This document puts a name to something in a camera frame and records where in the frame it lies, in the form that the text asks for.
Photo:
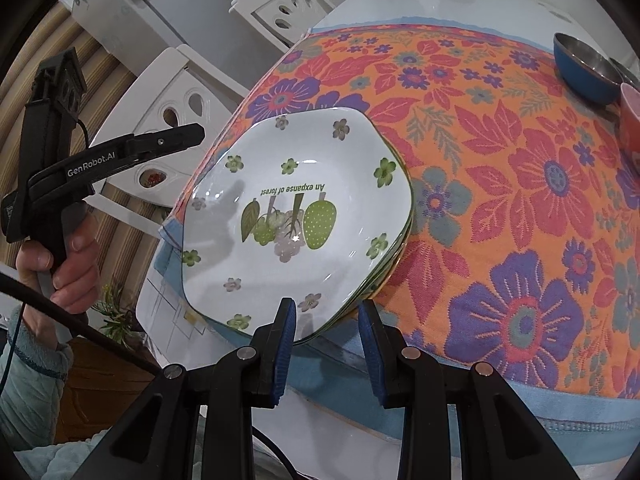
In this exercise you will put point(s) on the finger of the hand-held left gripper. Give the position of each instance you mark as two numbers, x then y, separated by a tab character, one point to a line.
170	137

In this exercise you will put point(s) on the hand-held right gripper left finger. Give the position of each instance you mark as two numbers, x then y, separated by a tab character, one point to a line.
285	345

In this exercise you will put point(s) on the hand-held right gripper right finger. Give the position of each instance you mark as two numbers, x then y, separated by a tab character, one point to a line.
372	350

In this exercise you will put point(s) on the blue steel bowl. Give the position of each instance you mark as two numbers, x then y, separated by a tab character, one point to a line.
585	85

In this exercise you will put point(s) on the pink cartoon bowl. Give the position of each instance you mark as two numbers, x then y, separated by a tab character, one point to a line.
631	125

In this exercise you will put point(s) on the person's left forearm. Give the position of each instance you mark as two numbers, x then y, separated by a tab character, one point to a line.
30	385

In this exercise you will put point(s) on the person's left hand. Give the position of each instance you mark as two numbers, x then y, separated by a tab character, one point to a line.
75	270

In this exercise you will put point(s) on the white wooden chair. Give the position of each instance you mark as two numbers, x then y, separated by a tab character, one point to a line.
280	10
165	85

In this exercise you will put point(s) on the beige striped curtain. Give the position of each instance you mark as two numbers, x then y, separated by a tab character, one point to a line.
20	60

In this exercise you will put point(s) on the green potted plant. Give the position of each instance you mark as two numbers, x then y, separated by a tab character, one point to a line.
117	320

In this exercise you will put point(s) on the brown wooden furniture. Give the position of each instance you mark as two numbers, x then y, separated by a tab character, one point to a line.
100	400

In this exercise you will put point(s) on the person's light blue clothing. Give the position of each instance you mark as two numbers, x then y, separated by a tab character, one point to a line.
100	462

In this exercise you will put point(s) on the floral woven tablecloth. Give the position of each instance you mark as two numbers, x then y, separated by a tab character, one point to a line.
500	160

